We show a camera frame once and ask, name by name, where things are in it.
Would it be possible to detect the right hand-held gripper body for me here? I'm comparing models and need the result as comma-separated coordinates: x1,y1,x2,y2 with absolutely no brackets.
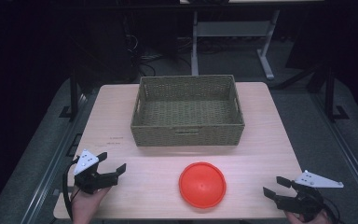
275,169,345,222

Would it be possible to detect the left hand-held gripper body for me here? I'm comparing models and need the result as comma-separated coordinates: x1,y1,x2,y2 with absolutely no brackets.
73,148,119,195

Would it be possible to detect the orange round plate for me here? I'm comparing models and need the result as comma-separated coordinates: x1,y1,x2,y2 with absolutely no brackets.
178,161,227,210

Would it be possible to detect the green woven basket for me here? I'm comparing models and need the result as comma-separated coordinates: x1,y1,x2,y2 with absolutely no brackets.
130,74,246,147

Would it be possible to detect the person's right hand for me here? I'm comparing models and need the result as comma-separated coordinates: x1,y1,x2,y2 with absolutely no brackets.
284,208,333,224

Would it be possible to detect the person's left hand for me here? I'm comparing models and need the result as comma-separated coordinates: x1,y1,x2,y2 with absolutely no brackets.
71,186,112,224

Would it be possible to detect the black metal stand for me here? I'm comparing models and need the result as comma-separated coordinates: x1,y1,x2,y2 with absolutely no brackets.
323,66,351,123
59,66,82,121

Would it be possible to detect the black cable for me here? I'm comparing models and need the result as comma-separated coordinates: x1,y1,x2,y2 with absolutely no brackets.
62,157,81,220
320,195,343,224

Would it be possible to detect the tangle of floor cables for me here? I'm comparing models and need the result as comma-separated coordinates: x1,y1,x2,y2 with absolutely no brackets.
122,34,194,78

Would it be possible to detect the white metal desk frame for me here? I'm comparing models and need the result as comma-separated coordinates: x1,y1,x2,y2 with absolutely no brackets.
190,8,282,81

